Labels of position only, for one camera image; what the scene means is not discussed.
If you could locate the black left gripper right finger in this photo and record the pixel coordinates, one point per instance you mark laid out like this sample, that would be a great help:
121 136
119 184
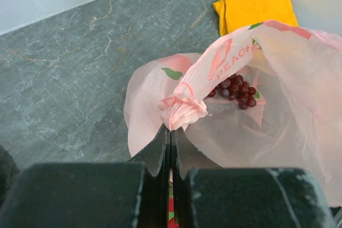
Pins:
207 195

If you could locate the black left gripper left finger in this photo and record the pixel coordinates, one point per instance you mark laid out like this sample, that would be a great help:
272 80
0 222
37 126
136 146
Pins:
111 194

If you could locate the pink plastic bag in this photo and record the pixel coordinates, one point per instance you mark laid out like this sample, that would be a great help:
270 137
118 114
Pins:
296 123

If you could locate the red fake grape bunch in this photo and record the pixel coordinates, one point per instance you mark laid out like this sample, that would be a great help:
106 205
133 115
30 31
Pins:
236 88

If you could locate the black flower patterned cloth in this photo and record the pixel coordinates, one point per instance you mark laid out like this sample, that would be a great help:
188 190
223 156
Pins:
8 173

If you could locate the orange folded cloth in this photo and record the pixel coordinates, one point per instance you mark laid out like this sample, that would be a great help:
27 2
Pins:
235 14

